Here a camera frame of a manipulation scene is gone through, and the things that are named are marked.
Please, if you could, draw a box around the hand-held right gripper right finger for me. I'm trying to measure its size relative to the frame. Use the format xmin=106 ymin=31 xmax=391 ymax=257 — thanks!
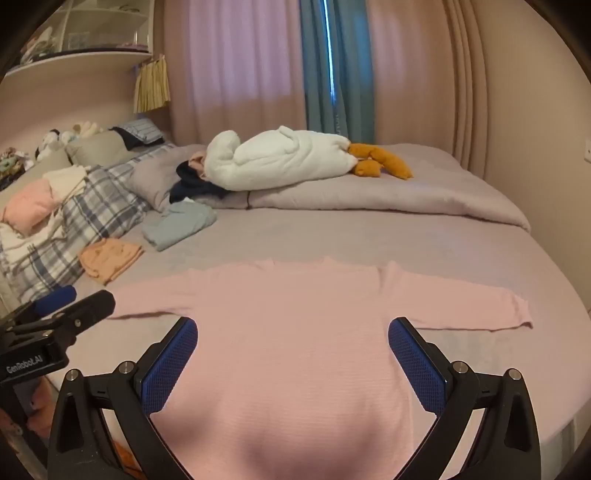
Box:
xmin=388 ymin=316 xmax=541 ymax=480

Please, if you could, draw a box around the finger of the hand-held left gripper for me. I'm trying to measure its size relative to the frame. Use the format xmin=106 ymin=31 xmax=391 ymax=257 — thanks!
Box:
xmin=0 ymin=290 xmax=116 ymax=344
xmin=21 ymin=285 xmax=77 ymax=319

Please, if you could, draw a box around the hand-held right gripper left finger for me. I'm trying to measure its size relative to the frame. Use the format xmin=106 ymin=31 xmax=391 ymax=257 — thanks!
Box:
xmin=47 ymin=316 xmax=199 ymax=480

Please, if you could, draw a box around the pink ribbed sweater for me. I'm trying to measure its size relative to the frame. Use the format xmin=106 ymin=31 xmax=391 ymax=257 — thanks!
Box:
xmin=107 ymin=258 xmax=534 ymax=480

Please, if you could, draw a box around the person's left hand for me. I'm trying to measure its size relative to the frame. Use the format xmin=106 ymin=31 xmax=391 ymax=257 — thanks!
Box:
xmin=25 ymin=381 xmax=52 ymax=439

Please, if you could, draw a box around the folded orange garment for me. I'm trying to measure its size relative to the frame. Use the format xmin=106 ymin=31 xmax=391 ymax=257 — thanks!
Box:
xmin=78 ymin=237 xmax=145 ymax=285

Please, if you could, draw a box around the folded pink garment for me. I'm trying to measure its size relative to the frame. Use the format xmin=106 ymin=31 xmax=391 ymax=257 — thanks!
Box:
xmin=2 ymin=178 xmax=63 ymax=234

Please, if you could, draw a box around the plaid pillow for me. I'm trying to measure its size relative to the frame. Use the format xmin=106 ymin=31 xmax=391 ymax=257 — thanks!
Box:
xmin=0 ymin=157 xmax=153 ymax=305

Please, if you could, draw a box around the cream white garment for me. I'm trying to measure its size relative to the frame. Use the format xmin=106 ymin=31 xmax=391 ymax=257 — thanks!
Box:
xmin=0 ymin=165 xmax=88 ymax=259

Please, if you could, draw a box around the folded grey garment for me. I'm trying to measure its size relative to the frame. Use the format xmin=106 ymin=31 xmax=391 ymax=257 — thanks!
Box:
xmin=142 ymin=200 xmax=218 ymax=252

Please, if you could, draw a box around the beige pillow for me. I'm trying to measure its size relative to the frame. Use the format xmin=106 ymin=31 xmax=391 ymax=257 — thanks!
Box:
xmin=65 ymin=129 xmax=134 ymax=168
xmin=0 ymin=148 xmax=72 ymax=190

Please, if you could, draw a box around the bed with pink sheet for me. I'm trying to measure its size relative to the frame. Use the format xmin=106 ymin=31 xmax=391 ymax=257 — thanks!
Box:
xmin=0 ymin=138 xmax=591 ymax=480

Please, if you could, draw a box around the patterned floral cloth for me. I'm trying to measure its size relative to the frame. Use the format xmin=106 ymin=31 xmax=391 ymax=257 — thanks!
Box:
xmin=0 ymin=147 xmax=33 ymax=178

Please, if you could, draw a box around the grey pillow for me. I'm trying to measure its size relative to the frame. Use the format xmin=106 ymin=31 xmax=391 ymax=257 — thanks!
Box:
xmin=124 ymin=144 xmax=208 ymax=213

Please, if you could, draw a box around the black and white plush toy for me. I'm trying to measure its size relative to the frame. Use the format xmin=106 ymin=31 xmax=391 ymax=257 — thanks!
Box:
xmin=37 ymin=129 xmax=65 ymax=160

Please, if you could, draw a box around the dark navy garment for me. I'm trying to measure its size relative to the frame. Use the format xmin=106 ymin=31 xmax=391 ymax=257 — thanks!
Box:
xmin=169 ymin=159 xmax=229 ymax=204

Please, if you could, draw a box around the pale grey duvet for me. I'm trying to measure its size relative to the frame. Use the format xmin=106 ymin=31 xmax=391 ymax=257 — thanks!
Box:
xmin=217 ymin=143 xmax=532 ymax=234

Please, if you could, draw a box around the black cloth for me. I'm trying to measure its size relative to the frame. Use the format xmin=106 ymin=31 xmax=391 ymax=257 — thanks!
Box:
xmin=111 ymin=127 xmax=144 ymax=151

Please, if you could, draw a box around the striped pillow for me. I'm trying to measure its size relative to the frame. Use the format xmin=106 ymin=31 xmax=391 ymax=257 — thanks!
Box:
xmin=111 ymin=117 xmax=164 ymax=151

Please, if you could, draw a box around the yellow pleated skirt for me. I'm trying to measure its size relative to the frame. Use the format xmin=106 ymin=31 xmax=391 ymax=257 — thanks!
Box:
xmin=133 ymin=54 xmax=171 ymax=114

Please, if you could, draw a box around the white goose plush toy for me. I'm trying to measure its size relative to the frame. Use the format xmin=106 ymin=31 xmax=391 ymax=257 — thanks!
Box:
xmin=203 ymin=126 xmax=414 ymax=192

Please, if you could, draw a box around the pink curtain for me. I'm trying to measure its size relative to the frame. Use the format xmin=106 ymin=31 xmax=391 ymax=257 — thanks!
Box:
xmin=164 ymin=0 xmax=308 ymax=148
xmin=367 ymin=0 xmax=485 ymax=181

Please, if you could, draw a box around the teal curtain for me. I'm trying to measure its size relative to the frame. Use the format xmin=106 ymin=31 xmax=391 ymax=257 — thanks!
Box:
xmin=299 ymin=0 xmax=376 ymax=144

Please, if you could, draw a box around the white wall shelf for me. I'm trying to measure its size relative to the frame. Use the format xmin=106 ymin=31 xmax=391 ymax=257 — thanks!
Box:
xmin=0 ymin=0 xmax=155 ymax=79

